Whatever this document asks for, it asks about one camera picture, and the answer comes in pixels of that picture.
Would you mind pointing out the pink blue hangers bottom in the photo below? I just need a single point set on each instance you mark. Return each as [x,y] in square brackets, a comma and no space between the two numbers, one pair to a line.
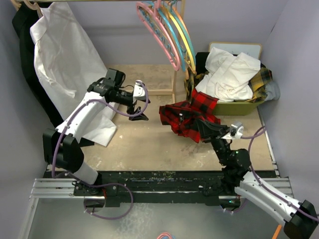
[165,235]

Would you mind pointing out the white hanging shirt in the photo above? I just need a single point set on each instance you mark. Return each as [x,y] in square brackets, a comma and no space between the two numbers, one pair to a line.
[65,59]

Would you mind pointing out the yellow plaid shirt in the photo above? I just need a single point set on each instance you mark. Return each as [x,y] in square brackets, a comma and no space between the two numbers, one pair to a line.
[258,85]

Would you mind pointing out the aluminium rail frame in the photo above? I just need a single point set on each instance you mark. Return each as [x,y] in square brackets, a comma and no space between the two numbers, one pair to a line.
[138,146]

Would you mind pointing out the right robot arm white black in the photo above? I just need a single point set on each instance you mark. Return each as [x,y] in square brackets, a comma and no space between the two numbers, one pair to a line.
[299,219]

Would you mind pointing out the teal plastic hanger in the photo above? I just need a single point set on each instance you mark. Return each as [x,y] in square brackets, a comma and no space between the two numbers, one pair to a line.
[184,67]

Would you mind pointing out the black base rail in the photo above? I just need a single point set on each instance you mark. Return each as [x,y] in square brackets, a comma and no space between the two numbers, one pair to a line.
[159,187]

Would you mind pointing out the red black plaid shirt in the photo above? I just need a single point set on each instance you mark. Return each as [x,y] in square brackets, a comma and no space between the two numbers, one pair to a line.
[181,116]

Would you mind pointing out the orange hanger on floor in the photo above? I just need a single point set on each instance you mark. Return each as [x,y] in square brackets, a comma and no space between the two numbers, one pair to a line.
[276,232]

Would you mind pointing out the yellow plastic hanger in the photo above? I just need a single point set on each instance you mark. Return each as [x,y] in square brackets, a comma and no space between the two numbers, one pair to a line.
[172,31]

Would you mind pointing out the pink plastic hanger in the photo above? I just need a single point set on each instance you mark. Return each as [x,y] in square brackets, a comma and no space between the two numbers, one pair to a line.
[159,37]

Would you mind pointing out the white shirt in basket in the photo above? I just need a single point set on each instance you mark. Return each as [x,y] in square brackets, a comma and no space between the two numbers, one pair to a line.
[228,75]

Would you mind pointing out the black hanging garment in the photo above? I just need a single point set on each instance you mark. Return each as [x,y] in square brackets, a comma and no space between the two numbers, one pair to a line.
[23,20]

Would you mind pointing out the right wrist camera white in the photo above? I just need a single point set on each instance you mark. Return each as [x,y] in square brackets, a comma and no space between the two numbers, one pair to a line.
[235,131]

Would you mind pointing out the green laundry basket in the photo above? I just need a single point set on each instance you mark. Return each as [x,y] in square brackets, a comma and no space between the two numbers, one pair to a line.
[221,108]

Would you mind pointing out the orange plastic hanger on rack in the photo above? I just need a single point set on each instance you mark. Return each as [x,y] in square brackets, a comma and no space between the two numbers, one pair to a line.
[186,46]

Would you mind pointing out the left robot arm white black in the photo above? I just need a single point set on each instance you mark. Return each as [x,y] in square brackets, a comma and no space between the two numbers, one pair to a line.
[61,145]

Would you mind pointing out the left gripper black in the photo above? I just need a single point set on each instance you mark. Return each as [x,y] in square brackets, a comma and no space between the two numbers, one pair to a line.
[142,116]

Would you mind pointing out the wooden clothes rack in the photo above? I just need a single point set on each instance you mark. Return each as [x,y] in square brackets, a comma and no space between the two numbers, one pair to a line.
[153,92]

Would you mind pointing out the grey blue garment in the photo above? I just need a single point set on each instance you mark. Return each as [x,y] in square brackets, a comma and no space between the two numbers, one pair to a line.
[273,91]

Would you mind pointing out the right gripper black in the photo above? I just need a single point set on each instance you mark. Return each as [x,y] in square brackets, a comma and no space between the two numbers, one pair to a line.
[209,131]

